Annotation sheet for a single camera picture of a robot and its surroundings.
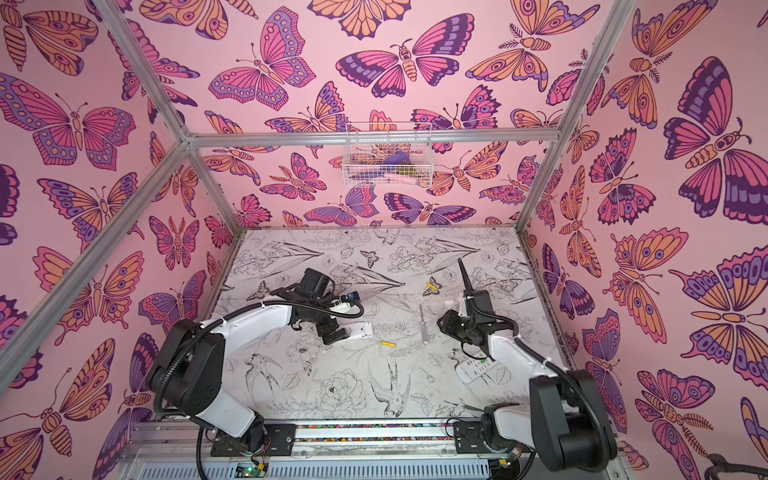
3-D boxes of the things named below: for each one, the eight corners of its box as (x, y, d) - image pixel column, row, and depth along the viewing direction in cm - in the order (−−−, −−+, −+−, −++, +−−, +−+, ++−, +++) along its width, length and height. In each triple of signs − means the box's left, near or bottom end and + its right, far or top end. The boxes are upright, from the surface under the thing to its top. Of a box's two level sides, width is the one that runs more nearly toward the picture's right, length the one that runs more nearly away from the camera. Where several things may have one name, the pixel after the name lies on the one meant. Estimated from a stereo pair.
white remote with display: (463, 384, 84) (464, 381, 82) (453, 369, 87) (455, 366, 85) (496, 366, 87) (498, 363, 85) (486, 352, 90) (488, 348, 88)
